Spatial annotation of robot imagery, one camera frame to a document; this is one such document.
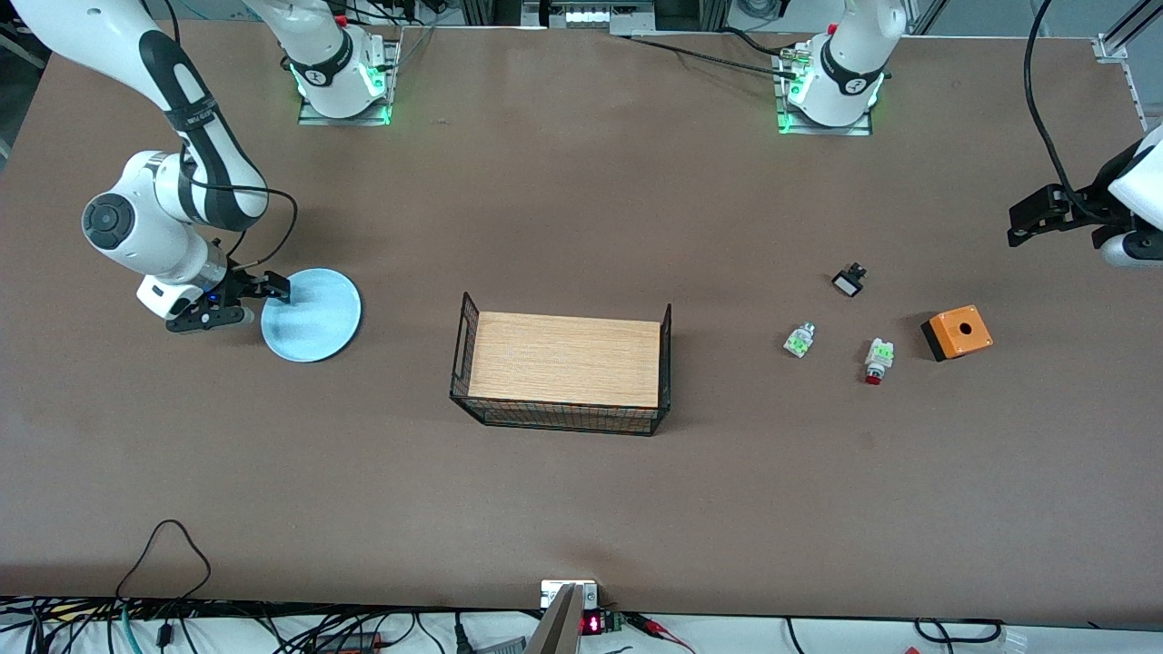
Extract light blue plate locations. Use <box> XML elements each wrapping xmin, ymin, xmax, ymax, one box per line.
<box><xmin>261</xmin><ymin>268</ymin><xmax>363</xmax><ymax>363</ymax></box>

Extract red push button switch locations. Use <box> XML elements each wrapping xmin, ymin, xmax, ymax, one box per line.
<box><xmin>864</xmin><ymin>338</ymin><xmax>896</xmax><ymax>386</ymax></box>

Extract wooden board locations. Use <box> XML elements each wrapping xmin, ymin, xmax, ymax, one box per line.
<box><xmin>468</xmin><ymin>312</ymin><xmax>662</xmax><ymax>409</ymax></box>

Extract grey metal bar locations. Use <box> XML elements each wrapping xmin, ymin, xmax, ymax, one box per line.
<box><xmin>525</xmin><ymin>584</ymin><xmax>583</xmax><ymax>654</ymax></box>

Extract red clip lead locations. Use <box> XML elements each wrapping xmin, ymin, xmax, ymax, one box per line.
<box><xmin>625</xmin><ymin>612</ymin><xmax>696</xmax><ymax>654</ymax></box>

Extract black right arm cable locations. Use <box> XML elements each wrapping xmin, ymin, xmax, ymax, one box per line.
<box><xmin>182</xmin><ymin>173</ymin><xmax>299</xmax><ymax>269</ymax></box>

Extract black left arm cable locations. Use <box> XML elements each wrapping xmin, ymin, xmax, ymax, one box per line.
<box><xmin>1024</xmin><ymin>0</ymin><xmax>1105</xmax><ymax>214</ymax></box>

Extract perforated metal rail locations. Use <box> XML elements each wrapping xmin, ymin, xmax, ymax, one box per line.
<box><xmin>1122</xmin><ymin>62</ymin><xmax>1163</xmax><ymax>178</ymax></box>

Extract orange button enclosure box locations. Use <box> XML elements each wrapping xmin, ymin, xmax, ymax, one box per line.
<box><xmin>920</xmin><ymin>304</ymin><xmax>994</xmax><ymax>362</ymax></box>

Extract aluminium frame profile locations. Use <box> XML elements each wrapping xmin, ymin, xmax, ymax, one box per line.
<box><xmin>1093</xmin><ymin>0</ymin><xmax>1163</xmax><ymax>63</ymax></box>

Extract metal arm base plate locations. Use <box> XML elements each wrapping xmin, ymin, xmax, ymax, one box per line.
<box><xmin>298</xmin><ymin>38</ymin><xmax>402</xmax><ymax>127</ymax></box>
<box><xmin>772</xmin><ymin>45</ymin><xmax>875</xmax><ymax>137</ymax></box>

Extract thin black looped cable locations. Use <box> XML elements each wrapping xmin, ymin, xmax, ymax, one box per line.
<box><xmin>115</xmin><ymin>520</ymin><xmax>213</xmax><ymax>602</ymax></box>

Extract tangled black cables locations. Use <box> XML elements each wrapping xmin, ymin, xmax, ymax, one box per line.
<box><xmin>0</xmin><ymin>595</ymin><xmax>546</xmax><ymax>654</ymax></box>

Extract black cable to arm base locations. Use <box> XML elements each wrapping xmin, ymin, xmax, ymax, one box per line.
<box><xmin>627</xmin><ymin>27</ymin><xmax>810</xmax><ymax>81</ymax></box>

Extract black wire basket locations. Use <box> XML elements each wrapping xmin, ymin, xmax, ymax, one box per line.
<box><xmin>449</xmin><ymin>292</ymin><xmax>673</xmax><ymax>438</ymax></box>

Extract silver metal bracket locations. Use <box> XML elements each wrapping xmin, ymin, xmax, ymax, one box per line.
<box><xmin>541</xmin><ymin>580</ymin><xmax>599</xmax><ymax>609</ymax></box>

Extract metal frame with white light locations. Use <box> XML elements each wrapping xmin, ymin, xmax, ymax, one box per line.
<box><xmin>521</xmin><ymin>0</ymin><xmax>657</xmax><ymax>35</ymax></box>

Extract black coiled cable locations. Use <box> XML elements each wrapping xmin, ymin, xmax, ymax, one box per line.
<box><xmin>913</xmin><ymin>618</ymin><xmax>1005</xmax><ymax>644</ymax></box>

